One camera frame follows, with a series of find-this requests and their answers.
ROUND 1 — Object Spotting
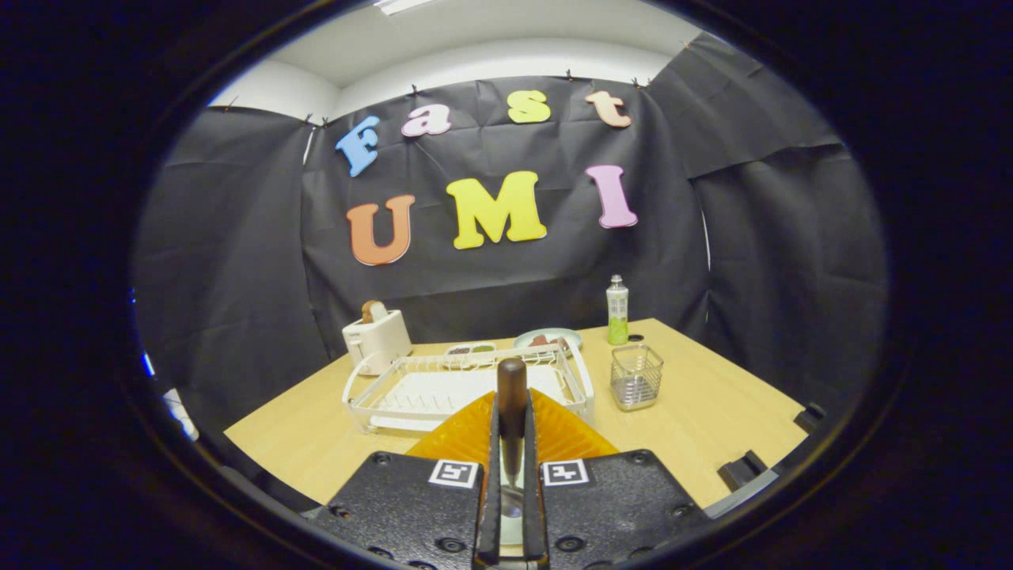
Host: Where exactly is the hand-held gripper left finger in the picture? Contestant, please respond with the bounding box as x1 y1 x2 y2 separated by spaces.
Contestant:
328 389 501 569

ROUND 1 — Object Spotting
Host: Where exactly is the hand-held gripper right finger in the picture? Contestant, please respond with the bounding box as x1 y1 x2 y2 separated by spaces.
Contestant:
524 388 709 569

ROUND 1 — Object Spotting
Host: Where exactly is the wooden-handled metal spoon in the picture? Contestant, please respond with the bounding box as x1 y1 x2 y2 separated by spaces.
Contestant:
496 357 529 547

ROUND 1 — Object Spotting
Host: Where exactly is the white wire dish rack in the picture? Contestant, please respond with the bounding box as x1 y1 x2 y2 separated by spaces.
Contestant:
343 342 596 435

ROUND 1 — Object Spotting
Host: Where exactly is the clear wire basket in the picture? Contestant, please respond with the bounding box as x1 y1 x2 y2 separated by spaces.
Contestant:
610 344 665 412

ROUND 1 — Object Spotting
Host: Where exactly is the small pale green food dish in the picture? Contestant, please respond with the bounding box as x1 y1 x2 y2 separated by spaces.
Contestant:
514 328 583 353

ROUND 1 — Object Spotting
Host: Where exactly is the white drain mat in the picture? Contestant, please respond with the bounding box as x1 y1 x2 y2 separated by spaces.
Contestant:
372 366 567 432

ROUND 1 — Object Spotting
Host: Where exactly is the white toaster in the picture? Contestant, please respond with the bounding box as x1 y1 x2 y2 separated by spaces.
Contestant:
342 310 413 375

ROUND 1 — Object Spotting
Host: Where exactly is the green and white bottle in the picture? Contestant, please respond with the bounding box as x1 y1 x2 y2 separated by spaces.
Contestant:
606 275 630 346

